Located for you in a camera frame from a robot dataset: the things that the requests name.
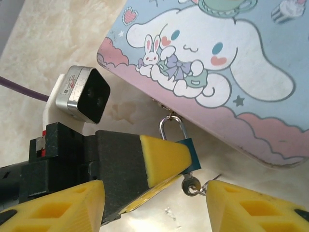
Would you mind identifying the pastel cartoon tin box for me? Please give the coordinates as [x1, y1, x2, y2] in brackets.
[96, 0, 309, 169]

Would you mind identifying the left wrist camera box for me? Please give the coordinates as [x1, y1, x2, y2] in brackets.
[55, 65, 111, 125]

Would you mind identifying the teal padlock silver shackle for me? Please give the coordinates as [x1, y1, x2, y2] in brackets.
[158, 115, 202, 174]

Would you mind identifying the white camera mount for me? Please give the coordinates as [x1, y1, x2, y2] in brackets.
[42, 73, 85, 136]

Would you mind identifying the thin wire key ring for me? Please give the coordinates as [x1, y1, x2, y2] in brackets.
[188, 174, 222, 197]

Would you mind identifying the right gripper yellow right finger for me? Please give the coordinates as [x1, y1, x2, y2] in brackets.
[206, 180, 309, 232]

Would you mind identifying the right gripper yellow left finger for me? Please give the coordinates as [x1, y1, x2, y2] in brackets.
[0, 180, 106, 232]

